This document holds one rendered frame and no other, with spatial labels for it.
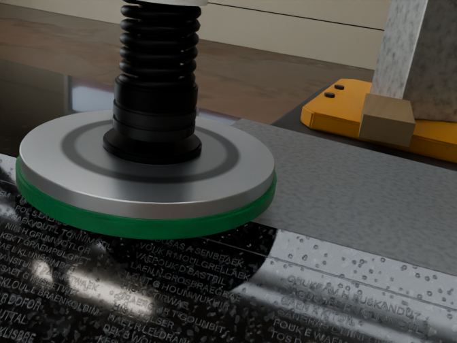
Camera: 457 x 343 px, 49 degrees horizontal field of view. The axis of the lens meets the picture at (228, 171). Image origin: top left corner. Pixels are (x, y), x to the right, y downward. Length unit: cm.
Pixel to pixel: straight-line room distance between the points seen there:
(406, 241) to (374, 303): 7
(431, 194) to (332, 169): 11
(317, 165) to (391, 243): 17
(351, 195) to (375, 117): 50
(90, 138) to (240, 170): 13
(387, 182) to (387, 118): 44
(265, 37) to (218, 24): 69
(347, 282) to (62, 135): 27
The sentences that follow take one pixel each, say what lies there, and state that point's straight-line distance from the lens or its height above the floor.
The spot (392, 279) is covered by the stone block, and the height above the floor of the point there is 85.
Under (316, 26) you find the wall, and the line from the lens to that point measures 675.
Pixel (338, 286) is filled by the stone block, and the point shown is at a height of 84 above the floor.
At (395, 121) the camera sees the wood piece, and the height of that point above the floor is 83.
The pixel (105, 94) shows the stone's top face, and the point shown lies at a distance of 79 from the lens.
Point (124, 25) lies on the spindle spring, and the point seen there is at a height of 102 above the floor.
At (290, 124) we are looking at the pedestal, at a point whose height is 74.
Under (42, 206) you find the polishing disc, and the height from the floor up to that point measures 90.
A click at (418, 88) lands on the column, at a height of 86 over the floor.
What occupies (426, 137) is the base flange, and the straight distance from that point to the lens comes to 114.
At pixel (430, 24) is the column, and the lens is 122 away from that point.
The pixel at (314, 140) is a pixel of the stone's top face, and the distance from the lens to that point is 69.
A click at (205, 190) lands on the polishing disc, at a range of 36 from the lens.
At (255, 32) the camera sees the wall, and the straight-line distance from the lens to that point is 695.
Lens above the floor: 108
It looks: 23 degrees down
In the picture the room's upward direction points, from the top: 7 degrees clockwise
